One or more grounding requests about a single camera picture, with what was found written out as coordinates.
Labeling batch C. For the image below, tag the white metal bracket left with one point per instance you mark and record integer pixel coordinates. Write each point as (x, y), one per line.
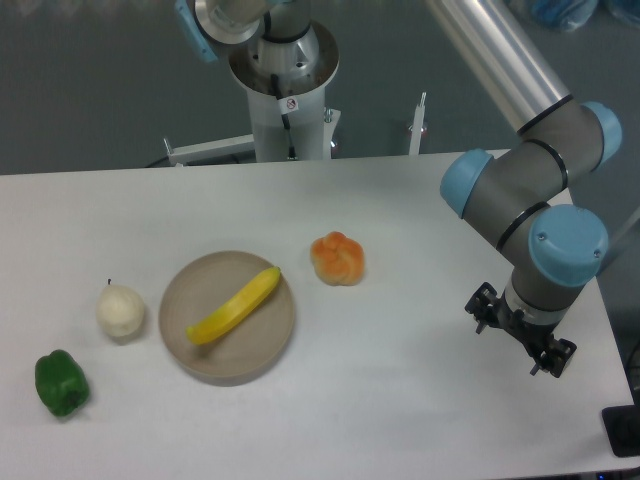
(211, 150)

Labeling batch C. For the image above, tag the yellow toy banana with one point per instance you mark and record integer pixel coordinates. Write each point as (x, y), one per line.
(236, 309)

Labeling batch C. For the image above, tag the green toy bell pepper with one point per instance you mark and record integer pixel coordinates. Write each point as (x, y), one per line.
(61, 383)

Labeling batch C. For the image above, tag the white metal post right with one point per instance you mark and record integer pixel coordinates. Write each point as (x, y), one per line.
(418, 126)

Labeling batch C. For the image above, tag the beige round plate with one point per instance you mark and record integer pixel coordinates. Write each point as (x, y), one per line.
(247, 351)

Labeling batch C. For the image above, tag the blue plastic bag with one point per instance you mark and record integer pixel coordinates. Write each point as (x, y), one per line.
(569, 15)

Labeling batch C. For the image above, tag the orange knotted bread roll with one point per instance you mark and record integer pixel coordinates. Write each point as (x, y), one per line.
(337, 259)

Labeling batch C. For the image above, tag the black device at table edge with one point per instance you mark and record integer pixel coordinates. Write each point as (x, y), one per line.
(622, 428)

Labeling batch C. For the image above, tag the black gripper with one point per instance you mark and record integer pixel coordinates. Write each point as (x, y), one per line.
(491, 310)

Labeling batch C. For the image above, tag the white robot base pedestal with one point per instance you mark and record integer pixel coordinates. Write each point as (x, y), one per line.
(285, 85)

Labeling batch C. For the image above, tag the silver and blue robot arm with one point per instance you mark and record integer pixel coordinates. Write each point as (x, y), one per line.
(554, 250)

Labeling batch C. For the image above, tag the white toy pear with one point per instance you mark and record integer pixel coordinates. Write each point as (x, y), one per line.
(120, 312)

